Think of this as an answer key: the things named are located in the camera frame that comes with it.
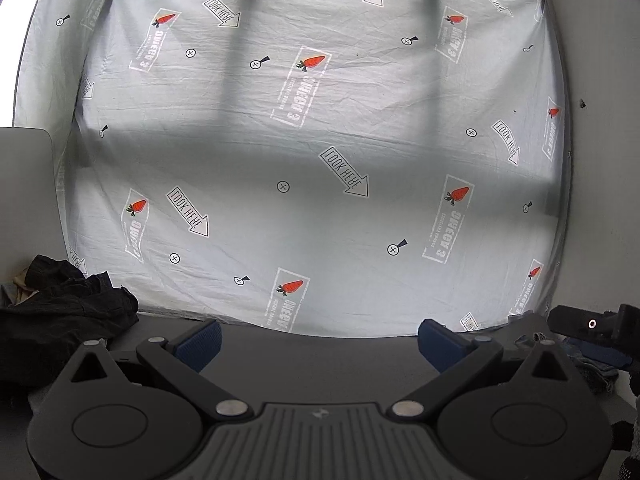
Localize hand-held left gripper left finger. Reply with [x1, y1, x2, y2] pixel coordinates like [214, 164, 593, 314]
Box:
[60, 318, 251, 421]

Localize blue denim jeans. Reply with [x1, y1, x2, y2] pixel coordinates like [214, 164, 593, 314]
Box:
[515, 332, 623, 396]

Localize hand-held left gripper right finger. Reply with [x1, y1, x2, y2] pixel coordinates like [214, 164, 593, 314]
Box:
[387, 318, 581, 421]

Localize tan cloth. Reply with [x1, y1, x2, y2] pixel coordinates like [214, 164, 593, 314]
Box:
[12, 270, 40, 293]

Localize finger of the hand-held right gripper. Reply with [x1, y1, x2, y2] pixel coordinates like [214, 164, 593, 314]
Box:
[566, 338, 632, 369]

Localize black garment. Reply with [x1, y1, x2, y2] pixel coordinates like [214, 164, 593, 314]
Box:
[0, 255, 140, 396]

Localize carrot printed white sheet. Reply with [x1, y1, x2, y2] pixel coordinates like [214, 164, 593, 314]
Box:
[12, 0, 573, 338]

